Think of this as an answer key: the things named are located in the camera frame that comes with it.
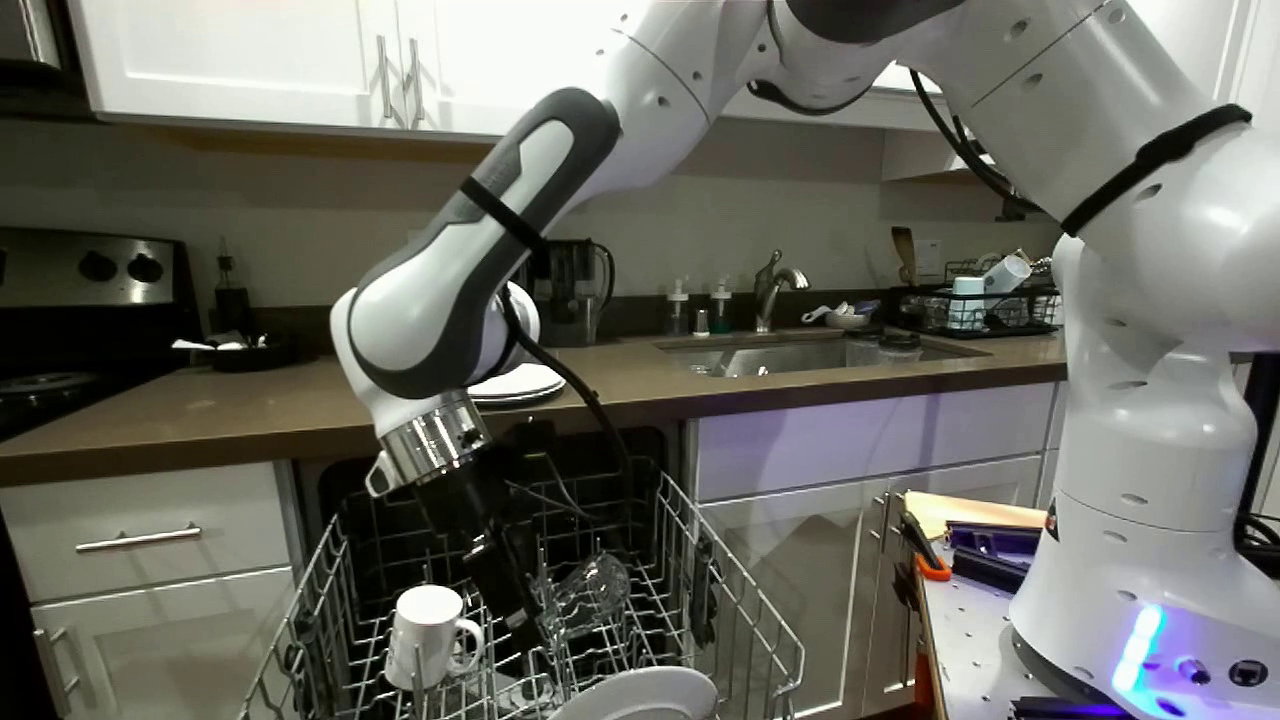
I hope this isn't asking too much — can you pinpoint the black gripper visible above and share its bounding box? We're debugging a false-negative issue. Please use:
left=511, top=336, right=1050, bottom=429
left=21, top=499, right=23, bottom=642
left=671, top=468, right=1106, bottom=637
left=412, top=452, right=536, bottom=632

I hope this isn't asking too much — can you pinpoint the white ceramic plate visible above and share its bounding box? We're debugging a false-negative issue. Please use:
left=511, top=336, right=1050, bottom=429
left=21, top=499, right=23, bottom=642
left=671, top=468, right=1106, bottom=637
left=549, top=663, right=724, bottom=720
left=465, top=359, right=567, bottom=403

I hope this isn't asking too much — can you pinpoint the clear drinking glass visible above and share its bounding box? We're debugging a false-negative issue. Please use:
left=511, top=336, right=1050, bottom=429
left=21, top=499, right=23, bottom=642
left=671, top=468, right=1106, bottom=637
left=524, top=547, right=641, bottom=663

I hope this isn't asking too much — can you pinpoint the white ceramic mug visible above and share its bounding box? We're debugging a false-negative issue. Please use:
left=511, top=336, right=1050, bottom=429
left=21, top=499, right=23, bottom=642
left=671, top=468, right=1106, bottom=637
left=380, top=580, right=488, bottom=690

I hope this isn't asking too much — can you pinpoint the black coffee maker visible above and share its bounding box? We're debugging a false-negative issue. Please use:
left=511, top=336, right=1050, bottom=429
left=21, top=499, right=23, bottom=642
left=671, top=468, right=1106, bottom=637
left=524, top=237, right=622, bottom=348

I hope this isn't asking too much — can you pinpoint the white lower cabinet door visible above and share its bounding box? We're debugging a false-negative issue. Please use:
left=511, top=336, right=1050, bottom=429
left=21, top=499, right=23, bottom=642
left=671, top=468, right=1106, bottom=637
left=28, top=569, right=299, bottom=720

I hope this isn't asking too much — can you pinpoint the black pan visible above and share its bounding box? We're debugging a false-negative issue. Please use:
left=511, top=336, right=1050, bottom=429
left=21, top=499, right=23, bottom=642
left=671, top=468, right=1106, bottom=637
left=168, top=330, right=316, bottom=375

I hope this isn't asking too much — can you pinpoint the white under-sink cabinet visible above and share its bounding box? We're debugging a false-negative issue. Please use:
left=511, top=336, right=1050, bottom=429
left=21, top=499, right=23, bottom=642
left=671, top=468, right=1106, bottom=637
left=686, top=379, right=1070, bottom=720

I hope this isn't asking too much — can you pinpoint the white drawer front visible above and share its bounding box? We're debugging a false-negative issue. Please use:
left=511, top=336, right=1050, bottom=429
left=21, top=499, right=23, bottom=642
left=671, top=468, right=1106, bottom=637
left=0, top=459, right=297, bottom=606

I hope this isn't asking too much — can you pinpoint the stainless kitchen sink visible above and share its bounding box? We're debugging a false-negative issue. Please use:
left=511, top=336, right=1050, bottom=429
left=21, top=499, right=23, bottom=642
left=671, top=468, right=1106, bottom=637
left=657, top=326, right=991, bottom=382

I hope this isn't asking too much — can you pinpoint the dark glass bottle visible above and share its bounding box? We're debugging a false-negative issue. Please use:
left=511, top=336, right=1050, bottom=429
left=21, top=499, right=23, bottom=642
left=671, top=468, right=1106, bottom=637
left=208, top=249, right=261, bottom=341

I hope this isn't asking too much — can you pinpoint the chrome faucet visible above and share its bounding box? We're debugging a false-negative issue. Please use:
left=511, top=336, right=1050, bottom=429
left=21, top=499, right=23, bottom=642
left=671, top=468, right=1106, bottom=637
left=750, top=253, right=814, bottom=336

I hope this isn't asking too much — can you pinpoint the white rag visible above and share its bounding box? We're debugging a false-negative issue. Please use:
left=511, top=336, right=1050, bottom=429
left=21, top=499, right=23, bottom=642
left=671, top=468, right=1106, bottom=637
left=797, top=299, right=886, bottom=330

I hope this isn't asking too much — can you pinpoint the robot mounting table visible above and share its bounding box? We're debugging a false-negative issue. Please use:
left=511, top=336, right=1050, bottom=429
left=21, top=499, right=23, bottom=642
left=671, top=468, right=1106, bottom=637
left=911, top=569, right=1280, bottom=720

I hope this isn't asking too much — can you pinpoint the wooden board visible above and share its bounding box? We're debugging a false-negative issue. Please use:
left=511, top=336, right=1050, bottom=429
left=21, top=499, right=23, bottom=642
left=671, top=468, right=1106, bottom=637
left=902, top=487, right=1052, bottom=545

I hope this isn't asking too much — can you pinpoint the wooden utensil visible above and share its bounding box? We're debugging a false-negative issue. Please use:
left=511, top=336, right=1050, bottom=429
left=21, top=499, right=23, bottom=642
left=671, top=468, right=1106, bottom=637
left=889, top=222, right=925, bottom=292

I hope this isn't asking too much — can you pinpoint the black dish drying rack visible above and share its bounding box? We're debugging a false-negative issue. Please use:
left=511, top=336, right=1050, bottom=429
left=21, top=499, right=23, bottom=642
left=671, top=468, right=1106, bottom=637
left=892, top=272, right=1070, bottom=341

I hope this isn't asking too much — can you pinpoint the white upper cabinet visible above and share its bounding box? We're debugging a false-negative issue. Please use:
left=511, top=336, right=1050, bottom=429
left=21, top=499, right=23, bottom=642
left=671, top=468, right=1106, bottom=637
left=65, top=0, right=937, bottom=144

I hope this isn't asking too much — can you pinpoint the steel range hood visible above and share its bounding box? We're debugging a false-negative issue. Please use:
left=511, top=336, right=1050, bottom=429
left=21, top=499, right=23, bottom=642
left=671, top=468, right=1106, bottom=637
left=0, top=0, right=74, bottom=87

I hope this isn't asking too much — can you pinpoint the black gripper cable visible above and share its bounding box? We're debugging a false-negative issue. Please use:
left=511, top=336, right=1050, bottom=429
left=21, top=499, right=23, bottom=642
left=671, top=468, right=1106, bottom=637
left=502, top=282, right=641, bottom=536

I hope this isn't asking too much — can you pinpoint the wire dishwasher rack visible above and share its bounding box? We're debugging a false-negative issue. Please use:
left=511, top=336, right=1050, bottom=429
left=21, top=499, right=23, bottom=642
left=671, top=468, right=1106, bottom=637
left=236, top=452, right=814, bottom=720

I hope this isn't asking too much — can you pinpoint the metal drawer handle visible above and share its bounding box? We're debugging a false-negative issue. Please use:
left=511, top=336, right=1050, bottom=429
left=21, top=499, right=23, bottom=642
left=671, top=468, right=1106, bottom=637
left=74, top=521, right=208, bottom=557

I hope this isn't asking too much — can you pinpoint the orange handled tool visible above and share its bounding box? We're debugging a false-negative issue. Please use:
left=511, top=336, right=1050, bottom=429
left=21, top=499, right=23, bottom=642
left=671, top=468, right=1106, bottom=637
left=892, top=504, right=962, bottom=588

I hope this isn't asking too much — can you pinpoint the black bracket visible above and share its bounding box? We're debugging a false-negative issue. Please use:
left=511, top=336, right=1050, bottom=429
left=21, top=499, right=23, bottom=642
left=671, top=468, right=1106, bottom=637
left=946, top=521, right=1058, bottom=591

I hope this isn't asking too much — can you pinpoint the black cable bundle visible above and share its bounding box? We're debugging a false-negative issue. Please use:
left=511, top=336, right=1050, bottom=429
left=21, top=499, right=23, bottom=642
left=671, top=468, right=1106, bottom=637
left=1231, top=354, right=1280, bottom=574

